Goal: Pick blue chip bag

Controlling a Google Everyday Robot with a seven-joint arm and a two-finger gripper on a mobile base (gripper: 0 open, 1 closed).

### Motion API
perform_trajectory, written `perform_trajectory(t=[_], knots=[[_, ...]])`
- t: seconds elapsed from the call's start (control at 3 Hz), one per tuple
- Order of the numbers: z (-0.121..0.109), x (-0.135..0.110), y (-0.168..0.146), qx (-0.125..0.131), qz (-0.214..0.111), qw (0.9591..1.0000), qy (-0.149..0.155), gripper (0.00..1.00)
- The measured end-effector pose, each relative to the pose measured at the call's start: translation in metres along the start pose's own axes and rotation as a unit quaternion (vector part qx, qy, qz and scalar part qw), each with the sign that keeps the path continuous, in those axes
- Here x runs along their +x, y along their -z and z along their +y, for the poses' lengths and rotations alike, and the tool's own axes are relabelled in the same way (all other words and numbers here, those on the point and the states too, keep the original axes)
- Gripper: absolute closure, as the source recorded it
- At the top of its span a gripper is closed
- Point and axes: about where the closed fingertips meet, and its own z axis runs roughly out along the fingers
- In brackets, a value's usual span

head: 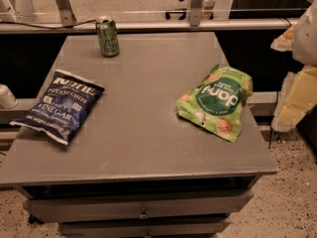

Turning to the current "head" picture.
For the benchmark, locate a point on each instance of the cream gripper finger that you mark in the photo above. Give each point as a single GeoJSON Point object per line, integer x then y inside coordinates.
{"type": "Point", "coordinates": [284, 42]}
{"type": "Point", "coordinates": [298, 96]}

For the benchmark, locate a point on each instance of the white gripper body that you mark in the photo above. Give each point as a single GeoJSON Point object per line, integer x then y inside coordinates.
{"type": "Point", "coordinates": [306, 39]}

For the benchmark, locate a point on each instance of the blue kettle chip bag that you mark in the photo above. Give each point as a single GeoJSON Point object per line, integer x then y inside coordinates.
{"type": "Point", "coordinates": [63, 108]}

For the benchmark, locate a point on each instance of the green snack bag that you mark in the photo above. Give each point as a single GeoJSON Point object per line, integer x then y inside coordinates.
{"type": "Point", "coordinates": [216, 103]}

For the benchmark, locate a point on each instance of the green soda can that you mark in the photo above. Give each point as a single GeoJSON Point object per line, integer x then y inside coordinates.
{"type": "Point", "coordinates": [107, 36]}

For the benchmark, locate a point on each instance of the white cylinder object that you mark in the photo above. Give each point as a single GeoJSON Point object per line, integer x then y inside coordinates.
{"type": "Point", "coordinates": [7, 98]}

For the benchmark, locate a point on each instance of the metal frame rail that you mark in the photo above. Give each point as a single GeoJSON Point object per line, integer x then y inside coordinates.
{"type": "Point", "coordinates": [150, 27]}

